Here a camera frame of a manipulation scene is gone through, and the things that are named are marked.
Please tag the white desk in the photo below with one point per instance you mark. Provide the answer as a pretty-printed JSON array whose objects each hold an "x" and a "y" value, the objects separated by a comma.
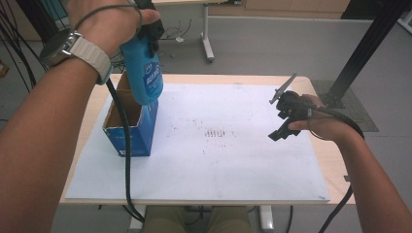
[{"x": 207, "y": 32}]

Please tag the blue cardboard box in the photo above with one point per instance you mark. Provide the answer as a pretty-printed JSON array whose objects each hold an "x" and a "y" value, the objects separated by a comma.
[{"x": 136, "y": 136}]

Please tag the white plug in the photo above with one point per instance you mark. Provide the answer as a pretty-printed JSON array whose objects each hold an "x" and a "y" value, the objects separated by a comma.
[{"x": 179, "y": 39}]

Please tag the blue bottle with white cap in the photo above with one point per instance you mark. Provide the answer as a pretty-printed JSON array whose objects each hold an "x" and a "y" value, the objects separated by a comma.
[{"x": 145, "y": 77}]

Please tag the wooden cabinet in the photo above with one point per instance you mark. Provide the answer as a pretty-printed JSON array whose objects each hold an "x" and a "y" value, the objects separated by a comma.
[{"x": 291, "y": 7}]

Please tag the wristwatch with beige band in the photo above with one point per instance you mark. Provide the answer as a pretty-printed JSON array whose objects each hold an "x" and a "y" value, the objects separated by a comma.
[{"x": 84, "y": 53}]

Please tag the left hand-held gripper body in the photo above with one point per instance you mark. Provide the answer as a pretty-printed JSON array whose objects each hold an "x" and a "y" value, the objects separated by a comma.
[{"x": 155, "y": 30}]

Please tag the white table mat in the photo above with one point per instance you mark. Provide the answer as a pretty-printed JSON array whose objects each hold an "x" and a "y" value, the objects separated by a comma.
[{"x": 207, "y": 168}]

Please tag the grey floor mat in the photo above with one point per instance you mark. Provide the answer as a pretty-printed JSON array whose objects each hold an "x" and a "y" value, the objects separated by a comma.
[{"x": 353, "y": 110}]

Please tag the person's left hand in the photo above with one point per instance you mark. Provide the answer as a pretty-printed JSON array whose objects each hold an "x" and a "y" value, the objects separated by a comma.
[{"x": 103, "y": 22}]

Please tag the black metal post with base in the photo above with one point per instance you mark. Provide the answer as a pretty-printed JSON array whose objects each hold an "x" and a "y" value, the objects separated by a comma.
[{"x": 366, "y": 45}]

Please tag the white table leg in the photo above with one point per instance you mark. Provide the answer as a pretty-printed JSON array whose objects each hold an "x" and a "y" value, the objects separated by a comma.
[
  {"x": 137, "y": 223},
  {"x": 266, "y": 218}
]

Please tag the black tape piece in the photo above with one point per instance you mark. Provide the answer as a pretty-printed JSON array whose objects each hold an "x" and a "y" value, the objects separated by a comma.
[{"x": 347, "y": 178}]

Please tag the person's right hand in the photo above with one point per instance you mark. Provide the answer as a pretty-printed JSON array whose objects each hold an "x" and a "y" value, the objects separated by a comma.
[{"x": 324, "y": 127}]

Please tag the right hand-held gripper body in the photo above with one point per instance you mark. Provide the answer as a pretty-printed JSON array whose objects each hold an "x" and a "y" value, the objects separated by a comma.
[{"x": 291, "y": 105}]

